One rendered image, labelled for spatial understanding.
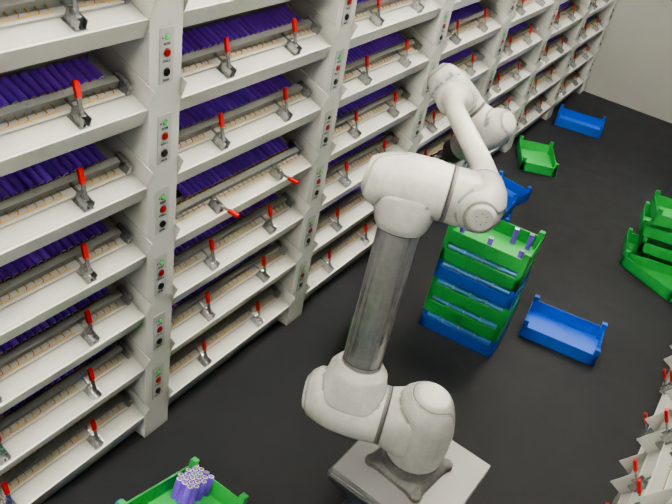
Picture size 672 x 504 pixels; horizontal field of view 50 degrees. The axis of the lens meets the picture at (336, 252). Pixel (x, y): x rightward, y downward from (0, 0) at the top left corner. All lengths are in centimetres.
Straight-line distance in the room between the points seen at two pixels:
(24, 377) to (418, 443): 94
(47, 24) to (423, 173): 79
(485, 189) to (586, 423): 133
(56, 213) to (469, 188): 87
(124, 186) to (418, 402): 86
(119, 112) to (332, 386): 82
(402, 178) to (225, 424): 109
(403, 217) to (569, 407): 134
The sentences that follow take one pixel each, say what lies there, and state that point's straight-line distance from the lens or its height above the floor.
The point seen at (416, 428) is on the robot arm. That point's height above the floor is 45.
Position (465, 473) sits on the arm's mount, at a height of 23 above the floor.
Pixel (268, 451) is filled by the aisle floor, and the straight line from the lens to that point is 227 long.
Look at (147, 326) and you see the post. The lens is 196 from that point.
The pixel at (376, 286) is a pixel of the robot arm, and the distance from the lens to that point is 167.
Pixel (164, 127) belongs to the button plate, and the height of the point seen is 102.
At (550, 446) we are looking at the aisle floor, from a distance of 256.
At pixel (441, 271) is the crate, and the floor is 27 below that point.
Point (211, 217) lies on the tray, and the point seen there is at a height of 68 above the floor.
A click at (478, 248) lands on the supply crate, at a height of 43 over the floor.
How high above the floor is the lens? 177
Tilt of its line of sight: 35 degrees down
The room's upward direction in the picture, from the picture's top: 11 degrees clockwise
